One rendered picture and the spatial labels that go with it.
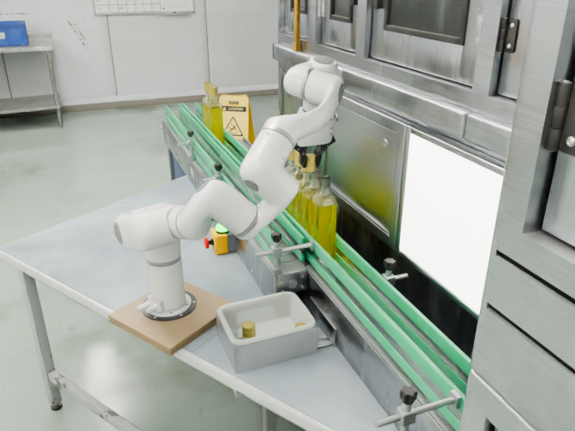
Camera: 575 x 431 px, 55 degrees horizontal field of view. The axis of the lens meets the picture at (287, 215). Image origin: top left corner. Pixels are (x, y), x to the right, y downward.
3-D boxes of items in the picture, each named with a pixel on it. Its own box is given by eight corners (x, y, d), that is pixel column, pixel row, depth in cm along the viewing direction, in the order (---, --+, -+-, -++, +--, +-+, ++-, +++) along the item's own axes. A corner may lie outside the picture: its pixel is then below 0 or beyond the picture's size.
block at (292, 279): (308, 291, 157) (308, 269, 154) (277, 298, 154) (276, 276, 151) (303, 285, 160) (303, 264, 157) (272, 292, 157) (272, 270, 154)
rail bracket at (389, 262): (408, 305, 139) (413, 260, 134) (385, 311, 137) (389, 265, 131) (400, 298, 143) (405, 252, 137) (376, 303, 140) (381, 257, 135)
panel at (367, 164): (523, 345, 108) (559, 185, 94) (511, 349, 107) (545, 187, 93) (328, 188, 184) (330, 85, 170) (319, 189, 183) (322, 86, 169)
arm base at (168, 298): (155, 328, 148) (149, 279, 141) (128, 310, 155) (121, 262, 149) (200, 304, 158) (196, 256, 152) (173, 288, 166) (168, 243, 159)
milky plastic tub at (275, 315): (317, 351, 142) (318, 323, 138) (234, 373, 134) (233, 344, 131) (293, 315, 156) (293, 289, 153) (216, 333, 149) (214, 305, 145)
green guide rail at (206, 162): (280, 267, 155) (280, 241, 152) (277, 267, 155) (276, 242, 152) (167, 119, 303) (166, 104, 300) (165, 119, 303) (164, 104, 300)
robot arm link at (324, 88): (263, 145, 129) (301, 79, 137) (312, 162, 125) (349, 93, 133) (257, 124, 122) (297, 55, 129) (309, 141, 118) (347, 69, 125)
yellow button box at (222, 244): (235, 252, 191) (234, 233, 188) (215, 256, 188) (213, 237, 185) (230, 244, 197) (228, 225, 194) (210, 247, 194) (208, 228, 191)
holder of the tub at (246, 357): (335, 347, 144) (337, 323, 141) (234, 374, 135) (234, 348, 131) (310, 312, 158) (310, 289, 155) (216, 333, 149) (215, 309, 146)
